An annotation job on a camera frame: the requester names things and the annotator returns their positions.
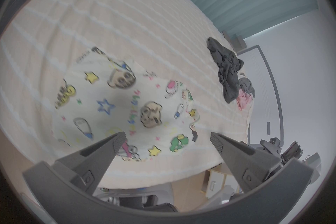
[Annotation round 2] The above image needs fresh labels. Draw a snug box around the grey bedside table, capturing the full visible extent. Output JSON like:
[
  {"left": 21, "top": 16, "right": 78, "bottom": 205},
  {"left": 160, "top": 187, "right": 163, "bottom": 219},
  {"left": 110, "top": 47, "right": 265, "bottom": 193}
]
[{"left": 222, "top": 31, "right": 248, "bottom": 51}]

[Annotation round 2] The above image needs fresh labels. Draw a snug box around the black garment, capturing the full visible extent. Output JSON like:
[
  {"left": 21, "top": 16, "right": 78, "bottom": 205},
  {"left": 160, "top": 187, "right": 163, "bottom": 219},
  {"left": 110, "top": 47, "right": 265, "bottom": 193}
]
[{"left": 206, "top": 37, "right": 244, "bottom": 103}]

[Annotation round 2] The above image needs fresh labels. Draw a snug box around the white bedside table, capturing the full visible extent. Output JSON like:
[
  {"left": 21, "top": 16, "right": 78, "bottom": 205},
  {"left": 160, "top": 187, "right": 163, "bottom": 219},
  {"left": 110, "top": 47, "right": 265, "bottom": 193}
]
[{"left": 201, "top": 165, "right": 233, "bottom": 200}]

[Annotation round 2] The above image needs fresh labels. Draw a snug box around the pink garment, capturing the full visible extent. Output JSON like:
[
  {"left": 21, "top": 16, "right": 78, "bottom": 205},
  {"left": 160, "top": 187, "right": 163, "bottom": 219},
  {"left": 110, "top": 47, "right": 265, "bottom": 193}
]
[{"left": 236, "top": 89, "right": 254, "bottom": 110}]

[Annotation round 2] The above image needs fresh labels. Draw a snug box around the grey garment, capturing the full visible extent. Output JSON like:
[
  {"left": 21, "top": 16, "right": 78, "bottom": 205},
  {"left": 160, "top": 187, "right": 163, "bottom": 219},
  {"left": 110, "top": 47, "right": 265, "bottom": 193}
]
[{"left": 238, "top": 77, "right": 256, "bottom": 99}]

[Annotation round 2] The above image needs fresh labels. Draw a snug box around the white printed pyjama top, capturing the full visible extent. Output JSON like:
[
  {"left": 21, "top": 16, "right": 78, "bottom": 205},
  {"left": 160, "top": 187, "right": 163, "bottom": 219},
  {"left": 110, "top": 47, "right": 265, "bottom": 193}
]
[{"left": 51, "top": 46, "right": 200, "bottom": 162}]

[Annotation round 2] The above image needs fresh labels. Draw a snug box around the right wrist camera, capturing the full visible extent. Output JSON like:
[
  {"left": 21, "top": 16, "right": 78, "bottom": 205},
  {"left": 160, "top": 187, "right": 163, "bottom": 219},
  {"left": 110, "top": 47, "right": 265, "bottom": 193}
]
[{"left": 260, "top": 138, "right": 282, "bottom": 156}]

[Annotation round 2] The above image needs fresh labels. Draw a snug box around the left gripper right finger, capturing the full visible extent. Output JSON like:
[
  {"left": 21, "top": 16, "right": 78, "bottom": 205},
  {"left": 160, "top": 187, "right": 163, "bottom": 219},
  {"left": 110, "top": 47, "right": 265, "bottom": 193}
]
[{"left": 210, "top": 132, "right": 282, "bottom": 195}]

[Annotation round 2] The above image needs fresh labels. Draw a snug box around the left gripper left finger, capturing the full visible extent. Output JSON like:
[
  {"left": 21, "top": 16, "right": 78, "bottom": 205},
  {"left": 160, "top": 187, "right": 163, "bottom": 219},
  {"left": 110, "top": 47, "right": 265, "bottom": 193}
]
[{"left": 51, "top": 132, "right": 126, "bottom": 195}]

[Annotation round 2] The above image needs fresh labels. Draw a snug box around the bed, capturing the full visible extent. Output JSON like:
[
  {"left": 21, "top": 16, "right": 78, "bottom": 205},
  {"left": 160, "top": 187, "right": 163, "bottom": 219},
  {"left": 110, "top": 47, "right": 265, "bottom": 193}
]
[{"left": 0, "top": 0, "right": 284, "bottom": 189}]

